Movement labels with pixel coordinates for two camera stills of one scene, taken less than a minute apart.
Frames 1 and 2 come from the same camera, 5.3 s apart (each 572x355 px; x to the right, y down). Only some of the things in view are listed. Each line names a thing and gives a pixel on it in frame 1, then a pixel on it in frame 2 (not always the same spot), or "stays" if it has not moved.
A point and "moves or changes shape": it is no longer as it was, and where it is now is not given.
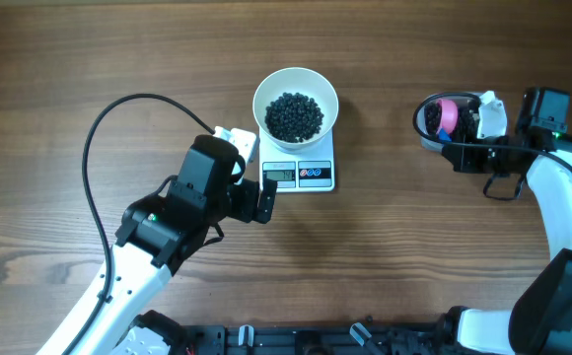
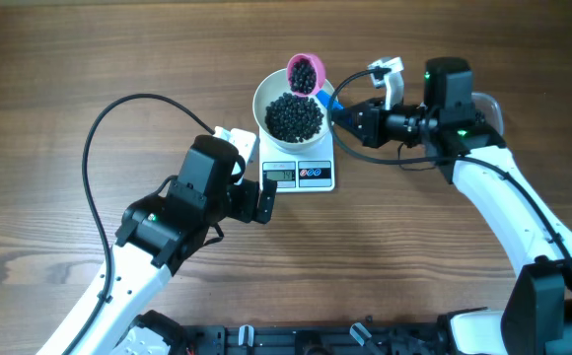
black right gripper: x=463 y=160 to x=371 y=129
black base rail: x=245 y=339 stays
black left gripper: x=247 y=211 stays
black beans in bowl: x=293 y=117 stays
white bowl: x=296 y=80 stays
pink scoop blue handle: x=448 y=120 moves or changes shape
